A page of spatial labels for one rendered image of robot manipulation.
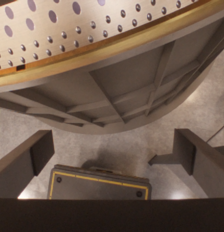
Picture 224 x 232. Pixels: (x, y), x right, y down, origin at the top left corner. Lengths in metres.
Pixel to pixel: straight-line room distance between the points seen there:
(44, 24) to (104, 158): 1.26
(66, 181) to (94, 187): 0.20
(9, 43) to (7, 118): 1.62
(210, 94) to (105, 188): 1.14
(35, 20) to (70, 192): 1.08
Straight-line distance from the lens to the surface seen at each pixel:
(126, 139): 1.41
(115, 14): 0.28
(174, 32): 0.30
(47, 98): 0.57
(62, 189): 1.24
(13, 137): 1.85
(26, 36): 0.31
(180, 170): 1.15
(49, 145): 0.17
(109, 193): 1.15
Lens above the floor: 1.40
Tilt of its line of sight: 78 degrees down
